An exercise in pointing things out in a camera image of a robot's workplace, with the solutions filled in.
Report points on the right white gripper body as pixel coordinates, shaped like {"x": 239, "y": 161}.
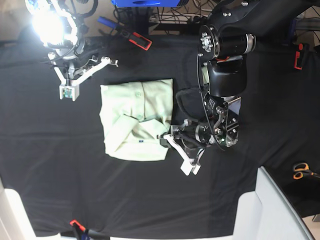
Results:
{"x": 73, "y": 72}

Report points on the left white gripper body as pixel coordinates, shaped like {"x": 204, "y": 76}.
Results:
{"x": 186, "y": 139}

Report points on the light green T-shirt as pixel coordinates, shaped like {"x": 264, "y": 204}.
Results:
{"x": 133, "y": 115}

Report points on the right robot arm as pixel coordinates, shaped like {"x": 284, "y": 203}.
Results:
{"x": 62, "y": 30}

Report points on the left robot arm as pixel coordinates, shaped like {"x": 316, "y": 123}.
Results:
{"x": 229, "y": 34}

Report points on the black table cloth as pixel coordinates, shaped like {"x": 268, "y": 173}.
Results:
{"x": 52, "y": 150}

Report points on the red black clamp top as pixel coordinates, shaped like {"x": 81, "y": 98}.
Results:
{"x": 137, "y": 39}

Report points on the red black clamp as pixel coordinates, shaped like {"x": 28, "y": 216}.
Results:
{"x": 299, "y": 57}
{"x": 82, "y": 233}
{"x": 137, "y": 39}

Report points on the white foam block right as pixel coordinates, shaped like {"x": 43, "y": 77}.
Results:
{"x": 266, "y": 214}

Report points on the white foam block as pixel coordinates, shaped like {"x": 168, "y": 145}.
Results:
{"x": 14, "y": 222}
{"x": 266, "y": 214}

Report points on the blue box top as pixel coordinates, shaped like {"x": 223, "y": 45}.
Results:
{"x": 145, "y": 3}

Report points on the red black clamp bottom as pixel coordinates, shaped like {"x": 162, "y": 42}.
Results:
{"x": 82, "y": 233}

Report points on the white power strip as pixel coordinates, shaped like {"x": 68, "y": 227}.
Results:
{"x": 197, "y": 19}

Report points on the white foam block left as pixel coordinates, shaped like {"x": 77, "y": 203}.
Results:
{"x": 14, "y": 222}

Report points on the red black clamp right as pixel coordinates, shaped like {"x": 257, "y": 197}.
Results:
{"x": 299, "y": 57}

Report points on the blue handled tool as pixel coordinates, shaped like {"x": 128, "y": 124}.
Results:
{"x": 107, "y": 22}

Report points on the orange handled scissors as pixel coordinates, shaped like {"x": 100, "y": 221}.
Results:
{"x": 302, "y": 170}

